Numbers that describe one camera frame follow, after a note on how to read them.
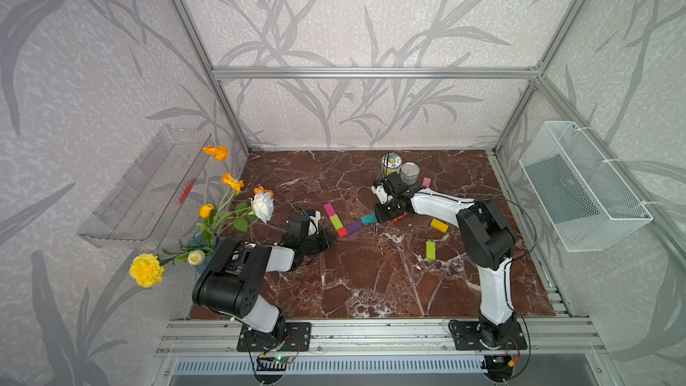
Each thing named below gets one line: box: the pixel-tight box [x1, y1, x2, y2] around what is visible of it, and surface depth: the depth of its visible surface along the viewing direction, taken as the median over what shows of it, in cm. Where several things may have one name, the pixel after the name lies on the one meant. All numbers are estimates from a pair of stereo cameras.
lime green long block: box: [329, 214, 344, 231], surface depth 98 cm
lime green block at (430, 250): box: [426, 241, 437, 261], surface depth 91 cm
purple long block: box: [344, 220, 363, 235], surface depth 98 cm
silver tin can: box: [400, 161, 421, 186], surface depth 110 cm
